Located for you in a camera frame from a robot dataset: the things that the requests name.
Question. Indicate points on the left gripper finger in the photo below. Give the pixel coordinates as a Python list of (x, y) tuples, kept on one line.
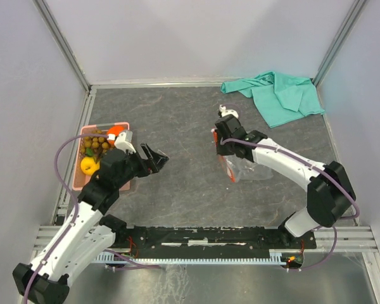
[(151, 156), (157, 161)]

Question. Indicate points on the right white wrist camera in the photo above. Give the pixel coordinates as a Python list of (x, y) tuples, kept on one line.
[(224, 110)]

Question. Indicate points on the teal cloth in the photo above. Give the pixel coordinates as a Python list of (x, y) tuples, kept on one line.
[(278, 97)]

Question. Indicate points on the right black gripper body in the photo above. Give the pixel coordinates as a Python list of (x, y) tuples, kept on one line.
[(223, 149)]

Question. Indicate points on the brown longan bunch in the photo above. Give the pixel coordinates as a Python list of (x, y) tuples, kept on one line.
[(95, 146)]

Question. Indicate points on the clear zip top bag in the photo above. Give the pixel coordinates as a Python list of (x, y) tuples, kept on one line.
[(243, 170)]

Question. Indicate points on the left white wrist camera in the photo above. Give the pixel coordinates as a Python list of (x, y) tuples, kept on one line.
[(123, 141)]

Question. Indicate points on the orange toy fruit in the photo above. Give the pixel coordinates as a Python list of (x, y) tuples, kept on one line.
[(113, 133)]

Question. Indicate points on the pink perforated basket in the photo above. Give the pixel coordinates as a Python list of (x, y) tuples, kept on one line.
[(79, 178)]

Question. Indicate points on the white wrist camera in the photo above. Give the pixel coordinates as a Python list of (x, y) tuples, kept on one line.
[(123, 141), (224, 110)]

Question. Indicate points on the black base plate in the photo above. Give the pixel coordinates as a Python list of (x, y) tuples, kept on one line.
[(196, 243)]

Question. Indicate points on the yellow toy fruit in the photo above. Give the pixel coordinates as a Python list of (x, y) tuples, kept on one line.
[(89, 166)]

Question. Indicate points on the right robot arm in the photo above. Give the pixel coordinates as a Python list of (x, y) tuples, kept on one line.
[(328, 188)]

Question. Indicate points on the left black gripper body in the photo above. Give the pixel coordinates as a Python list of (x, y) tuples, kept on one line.
[(136, 166)]

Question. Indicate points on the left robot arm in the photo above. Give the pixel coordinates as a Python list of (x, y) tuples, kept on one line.
[(50, 275)]

